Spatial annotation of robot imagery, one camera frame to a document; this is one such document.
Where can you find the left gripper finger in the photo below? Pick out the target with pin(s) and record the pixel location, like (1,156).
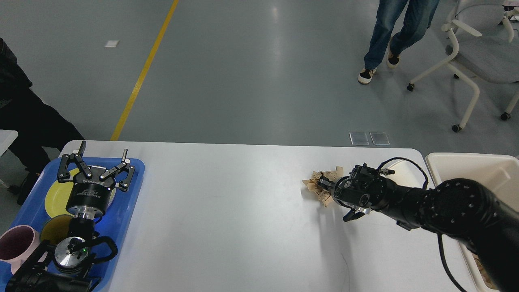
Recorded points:
(63,174)
(109,176)

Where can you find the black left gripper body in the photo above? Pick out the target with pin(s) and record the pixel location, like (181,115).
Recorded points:
(88,195)

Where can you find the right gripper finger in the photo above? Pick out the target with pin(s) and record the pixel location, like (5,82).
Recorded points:
(355,213)
(325,183)

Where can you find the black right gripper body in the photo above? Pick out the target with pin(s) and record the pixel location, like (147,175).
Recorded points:
(343,193)

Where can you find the brown paper top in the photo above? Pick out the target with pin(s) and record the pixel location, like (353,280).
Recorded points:
(324,196)

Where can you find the yellow plastic plate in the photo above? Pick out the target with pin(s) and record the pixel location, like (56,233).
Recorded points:
(57,197)

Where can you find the dark green mug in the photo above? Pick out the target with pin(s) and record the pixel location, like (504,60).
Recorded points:
(56,229)

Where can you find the pink ribbed mug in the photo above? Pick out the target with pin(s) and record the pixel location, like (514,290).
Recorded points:
(17,244)

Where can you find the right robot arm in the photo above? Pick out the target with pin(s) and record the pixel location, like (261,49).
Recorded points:
(460,208)

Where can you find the blue plastic tray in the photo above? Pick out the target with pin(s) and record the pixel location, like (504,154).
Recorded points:
(121,227)

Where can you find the person in dark clothes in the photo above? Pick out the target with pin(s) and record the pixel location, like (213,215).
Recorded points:
(38,125)

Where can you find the left floor socket plate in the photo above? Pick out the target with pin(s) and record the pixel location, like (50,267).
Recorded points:
(359,138)

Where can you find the floor socket plate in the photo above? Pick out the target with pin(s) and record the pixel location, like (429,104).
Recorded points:
(379,138)
(359,138)

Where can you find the right floor socket plate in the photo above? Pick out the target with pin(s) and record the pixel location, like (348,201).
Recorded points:
(379,138)

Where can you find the white cup behind gripper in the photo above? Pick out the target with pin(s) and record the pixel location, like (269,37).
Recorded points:
(406,174)

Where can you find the white side table corner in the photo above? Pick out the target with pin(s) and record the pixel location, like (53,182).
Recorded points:
(6,139)

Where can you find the beige plastic bin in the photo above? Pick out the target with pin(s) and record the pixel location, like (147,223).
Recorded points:
(498,173)

